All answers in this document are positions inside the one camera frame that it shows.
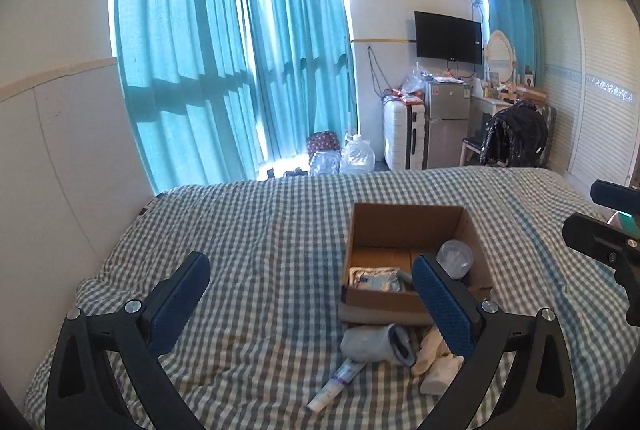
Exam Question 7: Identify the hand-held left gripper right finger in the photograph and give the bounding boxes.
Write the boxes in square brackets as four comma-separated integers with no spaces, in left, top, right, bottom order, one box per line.
[411,253,577,430]

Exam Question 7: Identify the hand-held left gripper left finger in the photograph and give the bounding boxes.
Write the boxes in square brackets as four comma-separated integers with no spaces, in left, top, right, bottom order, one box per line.
[45,251,211,430]

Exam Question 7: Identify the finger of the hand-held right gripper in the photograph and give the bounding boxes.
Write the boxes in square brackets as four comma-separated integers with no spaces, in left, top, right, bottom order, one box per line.
[562,212,640,269]
[590,179,640,212]

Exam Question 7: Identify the brown cardboard box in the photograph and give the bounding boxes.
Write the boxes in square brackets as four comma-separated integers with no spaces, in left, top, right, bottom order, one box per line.
[340,203,494,326]

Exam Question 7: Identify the white sock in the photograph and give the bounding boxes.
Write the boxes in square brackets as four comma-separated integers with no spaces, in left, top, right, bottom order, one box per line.
[411,327,451,376]

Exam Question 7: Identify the clear plastic packet in box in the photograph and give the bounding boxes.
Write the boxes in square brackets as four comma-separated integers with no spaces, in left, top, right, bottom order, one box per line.
[348,266,415,294]

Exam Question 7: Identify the white folded cloth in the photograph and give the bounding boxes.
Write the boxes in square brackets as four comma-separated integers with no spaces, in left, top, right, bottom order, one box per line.
[419,353,466,395]

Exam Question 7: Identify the grey sock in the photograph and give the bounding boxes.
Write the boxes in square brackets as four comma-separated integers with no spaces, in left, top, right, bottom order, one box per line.
[341,323,416,366]

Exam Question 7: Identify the checked bed sheet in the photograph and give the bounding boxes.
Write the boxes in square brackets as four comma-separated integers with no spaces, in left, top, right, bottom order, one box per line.
[22,167,640,430]

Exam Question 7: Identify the white slatted wardrobe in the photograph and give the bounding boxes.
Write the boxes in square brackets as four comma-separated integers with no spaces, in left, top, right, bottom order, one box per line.
[534,0,640,192]

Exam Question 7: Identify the black jacket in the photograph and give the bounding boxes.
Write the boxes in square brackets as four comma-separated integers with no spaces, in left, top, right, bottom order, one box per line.
[479,100,549,169]

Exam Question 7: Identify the white toothpaste tube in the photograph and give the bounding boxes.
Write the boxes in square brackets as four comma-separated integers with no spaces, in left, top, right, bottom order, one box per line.
[306,357,369,413]

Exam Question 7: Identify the wooden desk organizer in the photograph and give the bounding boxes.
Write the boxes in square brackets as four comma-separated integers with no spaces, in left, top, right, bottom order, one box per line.
[502,84,549,104]

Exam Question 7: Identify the wooden chair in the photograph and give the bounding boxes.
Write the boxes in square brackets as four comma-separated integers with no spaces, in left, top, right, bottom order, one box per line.
[461,104,557,169]

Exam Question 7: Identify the white dressing table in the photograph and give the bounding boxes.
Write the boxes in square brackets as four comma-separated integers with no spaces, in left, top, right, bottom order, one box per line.
[469,92,516,137]

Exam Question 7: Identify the large clear water jug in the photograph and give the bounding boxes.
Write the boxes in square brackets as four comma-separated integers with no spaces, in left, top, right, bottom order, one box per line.
[340,133,376,175]

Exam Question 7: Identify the black shoes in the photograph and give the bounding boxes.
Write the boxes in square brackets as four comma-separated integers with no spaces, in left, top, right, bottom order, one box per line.
[266,165,309,179]

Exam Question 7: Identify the white suitcase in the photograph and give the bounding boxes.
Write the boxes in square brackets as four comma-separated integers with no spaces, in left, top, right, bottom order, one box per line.
[383,100,427,171]

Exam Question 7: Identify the oval white mirror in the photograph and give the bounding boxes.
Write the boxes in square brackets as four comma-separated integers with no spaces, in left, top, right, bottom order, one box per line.
[483,30,518,86]

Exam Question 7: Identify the silver small fridge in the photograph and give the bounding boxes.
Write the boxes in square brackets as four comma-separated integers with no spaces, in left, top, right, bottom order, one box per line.
[423,80,471,170]

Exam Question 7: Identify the clear bag of bottles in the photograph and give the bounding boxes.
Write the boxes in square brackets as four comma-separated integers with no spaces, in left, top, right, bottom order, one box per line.
[308,150,342,176]

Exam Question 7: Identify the patterned dark bag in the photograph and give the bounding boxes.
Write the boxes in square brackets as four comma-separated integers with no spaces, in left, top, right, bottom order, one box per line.
[306,131,341,156]

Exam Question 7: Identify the red snack packets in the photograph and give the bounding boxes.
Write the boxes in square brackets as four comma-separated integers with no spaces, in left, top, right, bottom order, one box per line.
[385,87,425,106]

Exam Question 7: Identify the clear plastic bag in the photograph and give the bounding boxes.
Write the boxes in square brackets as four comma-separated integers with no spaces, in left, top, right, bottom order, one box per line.
[401,62,436,94]

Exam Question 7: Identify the wide teal curtain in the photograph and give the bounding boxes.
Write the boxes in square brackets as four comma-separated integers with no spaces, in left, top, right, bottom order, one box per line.
[113,0,267,196]

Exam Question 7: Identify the narrow teal curtain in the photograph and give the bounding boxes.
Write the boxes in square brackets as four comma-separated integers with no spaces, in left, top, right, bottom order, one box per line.
[237,0,360,172]

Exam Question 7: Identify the black wall television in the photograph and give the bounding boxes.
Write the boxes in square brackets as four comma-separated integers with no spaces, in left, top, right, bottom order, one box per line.
[414,11,484,66]

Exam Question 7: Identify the dark wall cable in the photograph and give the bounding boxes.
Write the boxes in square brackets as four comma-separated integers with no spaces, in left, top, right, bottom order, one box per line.
[367,44,397,99]

